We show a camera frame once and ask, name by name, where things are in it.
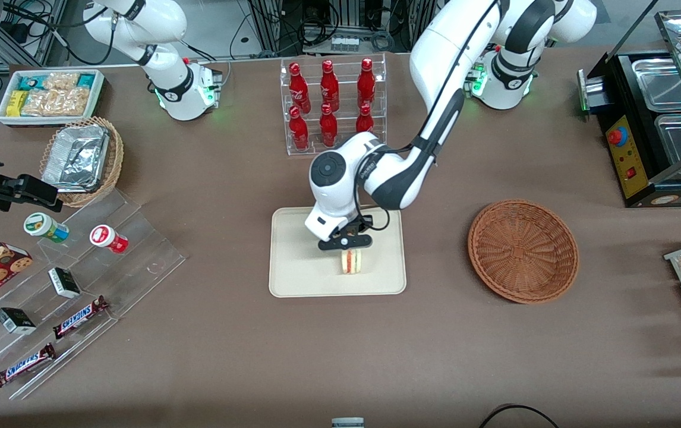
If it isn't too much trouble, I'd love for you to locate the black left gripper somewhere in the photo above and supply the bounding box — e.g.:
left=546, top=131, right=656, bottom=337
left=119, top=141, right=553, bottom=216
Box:
left=318, top=215, right=376, bottom=260

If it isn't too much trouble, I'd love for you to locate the triangle sandwich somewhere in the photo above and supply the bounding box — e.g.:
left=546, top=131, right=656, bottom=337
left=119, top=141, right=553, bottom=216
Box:
left=340, top=249, right=365, bottom=276

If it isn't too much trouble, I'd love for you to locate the aluminium foil tray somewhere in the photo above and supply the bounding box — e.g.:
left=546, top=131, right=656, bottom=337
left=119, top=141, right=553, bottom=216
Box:
left=42, top=124, right=109, bottom=193

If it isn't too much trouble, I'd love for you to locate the cream plastic tray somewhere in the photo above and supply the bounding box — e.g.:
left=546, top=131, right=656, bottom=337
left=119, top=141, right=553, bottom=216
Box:
left=269, top=204, right=407, bottom=298

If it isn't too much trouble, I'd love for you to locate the light wicker basket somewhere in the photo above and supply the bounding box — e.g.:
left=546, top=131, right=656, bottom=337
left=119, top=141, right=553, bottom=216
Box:
left=39, top=116, right=124, bottom=208

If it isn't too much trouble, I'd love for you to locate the brown wicker basket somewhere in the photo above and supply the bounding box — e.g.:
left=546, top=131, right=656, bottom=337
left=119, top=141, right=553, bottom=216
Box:
left=468, top=199, right=580, bottom=305

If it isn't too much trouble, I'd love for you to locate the green lid snack cup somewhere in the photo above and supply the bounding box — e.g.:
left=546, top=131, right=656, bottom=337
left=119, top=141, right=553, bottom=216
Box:
left=24, top=212, right=70, bottom=244

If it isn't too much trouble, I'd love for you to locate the red lid snack cup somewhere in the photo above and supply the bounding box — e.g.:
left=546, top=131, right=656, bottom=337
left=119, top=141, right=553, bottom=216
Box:
left=90, top=225, right=129, bottom=254

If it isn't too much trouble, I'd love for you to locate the white plastic snack bin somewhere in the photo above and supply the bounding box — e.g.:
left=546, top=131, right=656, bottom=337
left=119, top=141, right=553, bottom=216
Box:
left=0, top=69, right=105, bottom=127

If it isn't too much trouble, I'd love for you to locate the clear bag of crackers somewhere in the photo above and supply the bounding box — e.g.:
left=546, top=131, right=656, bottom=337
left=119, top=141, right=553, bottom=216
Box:
left=21, top=88, right=92, bottom=117
left=42, top=73, right=81, bottom=92

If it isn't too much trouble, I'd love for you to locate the small black box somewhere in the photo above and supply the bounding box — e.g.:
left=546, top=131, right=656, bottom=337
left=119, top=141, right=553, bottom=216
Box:
left=48, top=267, right=81, bottom=299
left=0, top=307, right=37, bottom=335

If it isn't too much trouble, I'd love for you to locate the yellow snack packet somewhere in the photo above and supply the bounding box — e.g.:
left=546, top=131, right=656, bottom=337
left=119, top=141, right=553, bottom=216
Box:
left=7, top=90, right=29, bottom=117

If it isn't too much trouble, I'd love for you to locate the clear acrylic stepped stand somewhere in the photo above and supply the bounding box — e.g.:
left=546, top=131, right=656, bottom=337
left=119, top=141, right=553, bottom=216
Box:
left=0, top=187, right=188, bottom=400

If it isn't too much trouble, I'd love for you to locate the clear acrylic bottle rack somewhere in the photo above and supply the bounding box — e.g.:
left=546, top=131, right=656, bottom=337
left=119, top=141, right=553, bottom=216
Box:
left=280, top=52, right=387, bottom=156

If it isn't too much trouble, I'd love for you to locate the red cola bottle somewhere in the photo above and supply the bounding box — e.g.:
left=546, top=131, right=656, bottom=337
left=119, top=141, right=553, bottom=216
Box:
left=319, top=103, right=339, bottom=148
left=289, top=62, right=311, bottom=114
left=320, top=59, right=340, bottom=112
left=289, top=106, right=310, bottom=150
left=355, top=104, right=374, bottom=135
left=357, top=58, right=376, bottom=109

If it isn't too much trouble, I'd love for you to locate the Snickers chocolate bar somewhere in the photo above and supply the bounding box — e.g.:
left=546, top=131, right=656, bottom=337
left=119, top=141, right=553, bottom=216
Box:
left=53, top=295, right=109, bottom=339
left=0, top=343, right=56, bottom=388

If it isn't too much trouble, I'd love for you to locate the black food warmer machine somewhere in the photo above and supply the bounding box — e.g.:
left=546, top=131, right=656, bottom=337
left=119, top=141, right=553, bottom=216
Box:
left=577, top=9, right=681, bottom=209

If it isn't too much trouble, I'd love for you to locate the black cable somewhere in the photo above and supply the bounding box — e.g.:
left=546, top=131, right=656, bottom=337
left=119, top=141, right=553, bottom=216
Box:
left=479, top=404, right=560, bottom=428

